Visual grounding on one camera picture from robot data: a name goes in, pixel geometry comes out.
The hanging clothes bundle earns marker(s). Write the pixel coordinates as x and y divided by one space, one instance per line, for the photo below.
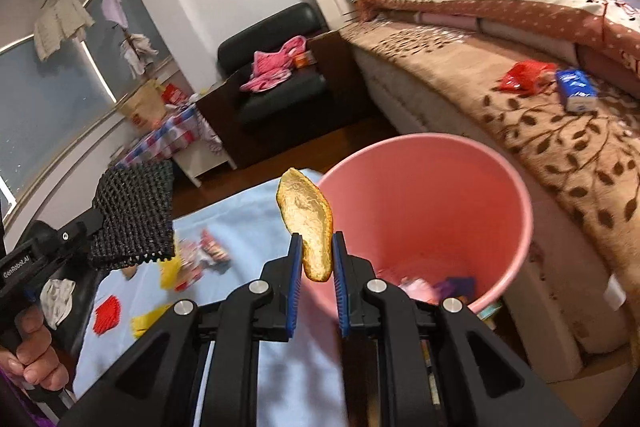
137 54

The light blue floral cloth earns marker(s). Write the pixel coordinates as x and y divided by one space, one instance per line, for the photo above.
250 217

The green box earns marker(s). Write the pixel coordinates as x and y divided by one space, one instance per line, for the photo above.
490 312

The yellow foam net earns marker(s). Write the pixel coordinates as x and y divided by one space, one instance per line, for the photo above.
171 272

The brown walnut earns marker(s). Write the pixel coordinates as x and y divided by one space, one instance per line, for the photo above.
131 274

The red patterned white cloth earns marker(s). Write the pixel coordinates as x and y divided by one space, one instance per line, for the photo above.
211 134

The pink bucket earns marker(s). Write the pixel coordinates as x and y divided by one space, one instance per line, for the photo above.
425 217

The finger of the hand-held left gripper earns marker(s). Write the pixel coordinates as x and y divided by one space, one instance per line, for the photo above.
85 229

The checked tablecloth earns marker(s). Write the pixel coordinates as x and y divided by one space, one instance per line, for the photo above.
160 137

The yellow wrapper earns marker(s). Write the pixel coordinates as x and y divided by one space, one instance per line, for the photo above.
150 321

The beige hanging towel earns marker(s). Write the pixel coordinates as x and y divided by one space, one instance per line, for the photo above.
60 24

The polka dot quilt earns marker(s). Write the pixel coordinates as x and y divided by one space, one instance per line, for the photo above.
525 17

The red foam net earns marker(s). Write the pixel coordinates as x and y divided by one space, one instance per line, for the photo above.
108 314

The purple plastic bag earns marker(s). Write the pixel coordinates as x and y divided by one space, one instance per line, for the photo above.
456 287

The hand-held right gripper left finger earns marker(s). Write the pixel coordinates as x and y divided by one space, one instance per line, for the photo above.
295 277

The clear red-printed wrapper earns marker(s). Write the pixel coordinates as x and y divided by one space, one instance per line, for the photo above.
207 254

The red bag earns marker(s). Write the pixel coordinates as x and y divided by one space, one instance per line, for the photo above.
173 94

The pale pink hanging garment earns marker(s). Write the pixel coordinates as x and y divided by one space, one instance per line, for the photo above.
115 7

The red snack packet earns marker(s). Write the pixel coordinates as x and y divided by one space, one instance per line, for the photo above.
525 79

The black foam net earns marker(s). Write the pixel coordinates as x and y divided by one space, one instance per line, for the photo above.
135 217

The white table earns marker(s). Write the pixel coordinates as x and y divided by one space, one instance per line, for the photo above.
210 162

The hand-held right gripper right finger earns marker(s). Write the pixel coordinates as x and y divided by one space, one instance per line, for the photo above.
341 287

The person's left hand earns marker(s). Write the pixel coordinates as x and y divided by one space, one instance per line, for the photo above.
35 367

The orange box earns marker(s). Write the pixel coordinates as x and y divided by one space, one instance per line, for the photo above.
303 60

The blue tissue packet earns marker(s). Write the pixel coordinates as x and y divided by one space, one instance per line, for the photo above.
575 89

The black leather armchair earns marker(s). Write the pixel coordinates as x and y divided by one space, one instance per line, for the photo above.
280 97

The crumpled white tissue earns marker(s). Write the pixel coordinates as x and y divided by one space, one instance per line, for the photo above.
57 302

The yellow fruit peel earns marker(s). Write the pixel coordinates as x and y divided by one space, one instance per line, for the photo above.
307 227

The brown paper bag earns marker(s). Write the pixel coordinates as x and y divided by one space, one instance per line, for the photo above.
142 107

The bed with brown blanket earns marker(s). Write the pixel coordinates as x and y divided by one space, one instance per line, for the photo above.
550 282

